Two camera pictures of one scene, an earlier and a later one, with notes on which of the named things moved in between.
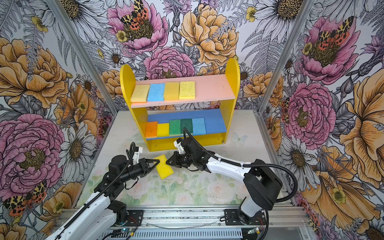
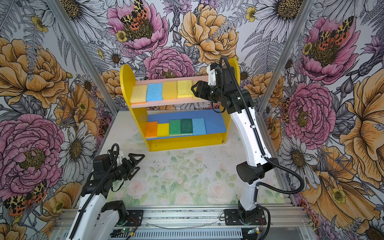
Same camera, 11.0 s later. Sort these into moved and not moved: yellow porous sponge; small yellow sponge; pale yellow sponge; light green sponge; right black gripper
Moved: small yellow sponge; right black gripper
Not moved: light green sponge; pale yellow sponge; yellow porous sponge
